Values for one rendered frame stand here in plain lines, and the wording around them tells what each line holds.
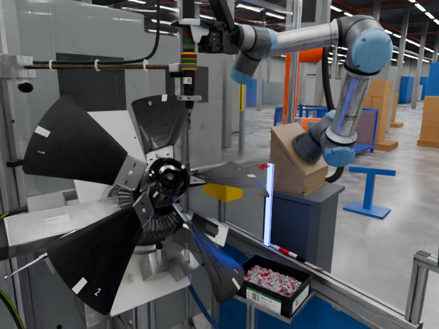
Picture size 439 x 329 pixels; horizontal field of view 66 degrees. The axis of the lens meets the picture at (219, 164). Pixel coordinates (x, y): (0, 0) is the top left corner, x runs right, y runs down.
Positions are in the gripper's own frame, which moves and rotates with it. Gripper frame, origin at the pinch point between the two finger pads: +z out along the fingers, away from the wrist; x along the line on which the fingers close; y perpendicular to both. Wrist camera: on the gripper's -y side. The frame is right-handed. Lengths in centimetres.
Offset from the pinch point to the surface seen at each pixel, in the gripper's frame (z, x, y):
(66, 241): 35, -12, 49
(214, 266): 2, -20, 62
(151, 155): 5.0, 8.2, 37.5
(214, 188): -34, 29, 60
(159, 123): -0.4, 13.0, 28.6
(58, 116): 29.5, 11.1, 24.8
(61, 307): 23, 70, 119
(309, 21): -322, 214, -63
